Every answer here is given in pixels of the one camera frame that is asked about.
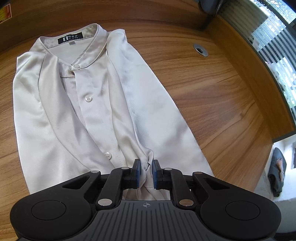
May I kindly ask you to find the frosted glass partition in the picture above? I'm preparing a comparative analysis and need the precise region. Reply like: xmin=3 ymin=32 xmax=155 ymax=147
xmin=219 ymin=1 xmax=295 ymax=119

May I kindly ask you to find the red yellow sticker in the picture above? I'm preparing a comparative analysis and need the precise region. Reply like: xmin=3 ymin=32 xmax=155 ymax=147
xmin=0 ymin=4 xmax=12 ymax=23

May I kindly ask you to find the white satin shirt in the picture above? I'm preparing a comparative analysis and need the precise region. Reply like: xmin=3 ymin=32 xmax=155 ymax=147
xmin=13 ymin=24 xmax=212 ymax=200

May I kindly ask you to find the metal desk cable grommet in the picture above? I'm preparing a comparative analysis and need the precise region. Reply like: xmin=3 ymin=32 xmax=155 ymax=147
xmin=193 ymin=43 xmax=209 ymax=57

